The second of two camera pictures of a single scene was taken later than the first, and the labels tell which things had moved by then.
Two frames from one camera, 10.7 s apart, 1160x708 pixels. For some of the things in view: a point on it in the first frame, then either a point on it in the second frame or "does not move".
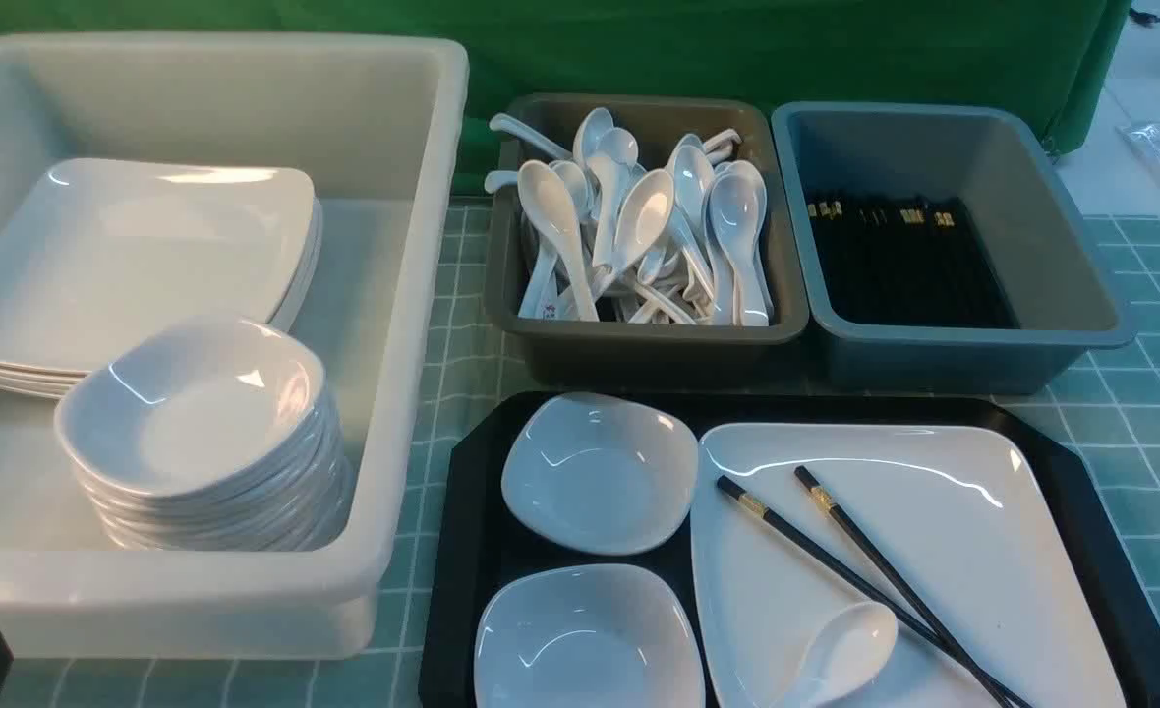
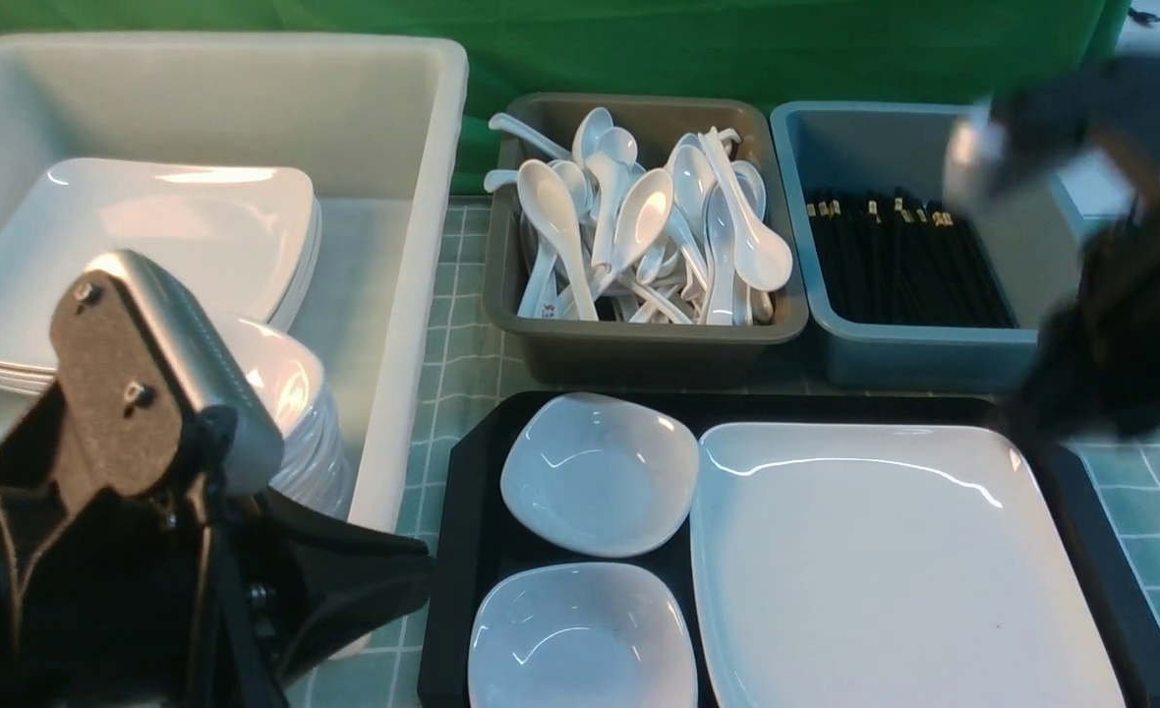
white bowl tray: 599,473 does not move
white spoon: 738,200 -> 722,232
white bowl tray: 589,635 does not move
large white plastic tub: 375,124 does not move
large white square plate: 961,511 does not move
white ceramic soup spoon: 847,652 -> 762,253
